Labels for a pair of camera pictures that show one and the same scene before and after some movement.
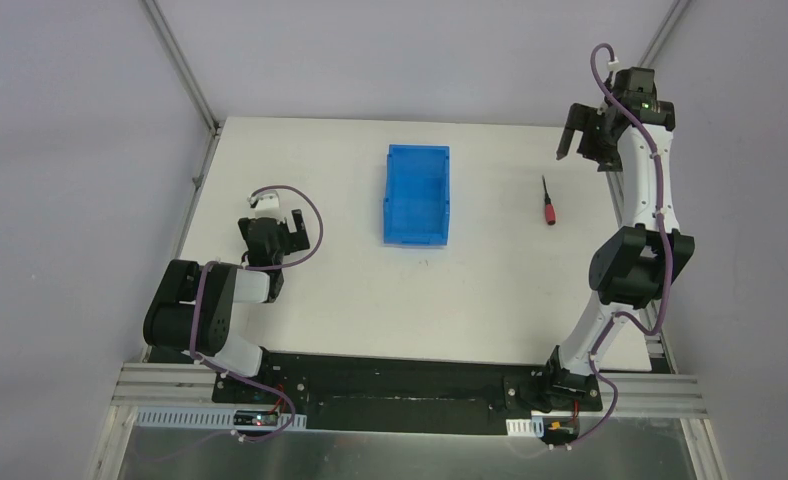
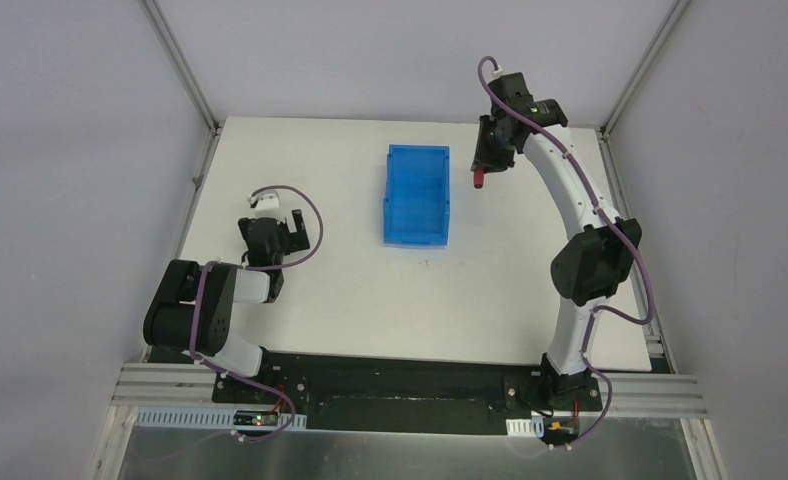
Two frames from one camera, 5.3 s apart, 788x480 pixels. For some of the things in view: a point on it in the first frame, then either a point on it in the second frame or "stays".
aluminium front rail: x=648 y=394 stays
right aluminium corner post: x=677 y=12 stays
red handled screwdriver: x=550 y=210 -> x=479 y=176
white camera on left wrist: x=266 y=203 stays
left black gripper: x=278 y=234 stays
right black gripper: x=583 y=126 -> x=491 y=157
